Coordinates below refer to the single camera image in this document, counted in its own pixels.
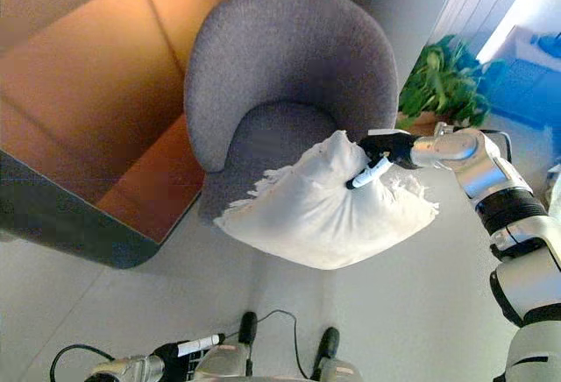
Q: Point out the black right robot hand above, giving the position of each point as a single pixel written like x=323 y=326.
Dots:
x=385 y=150

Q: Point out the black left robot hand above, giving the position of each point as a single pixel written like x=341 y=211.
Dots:
x=188 y=353

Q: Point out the white fringed square pillow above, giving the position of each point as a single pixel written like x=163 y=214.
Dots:
x=324 y=215

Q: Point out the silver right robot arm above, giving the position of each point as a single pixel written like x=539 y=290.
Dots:
x=504 y=207

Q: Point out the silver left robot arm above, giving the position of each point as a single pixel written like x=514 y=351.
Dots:
x=127 y=369

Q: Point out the woven rectangular basket planter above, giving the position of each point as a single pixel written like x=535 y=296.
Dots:
x=431 y=120

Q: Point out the green leafy potted plant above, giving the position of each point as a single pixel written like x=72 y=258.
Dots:
x=445 y=84

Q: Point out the grey fabric tub armchair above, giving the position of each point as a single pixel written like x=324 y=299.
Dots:
x=280 y=88

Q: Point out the white radiator panel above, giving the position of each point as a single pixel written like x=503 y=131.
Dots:
x=482 y=1

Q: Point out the glossy wooden wardrobe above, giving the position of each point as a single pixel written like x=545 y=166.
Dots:
x=87 y=106

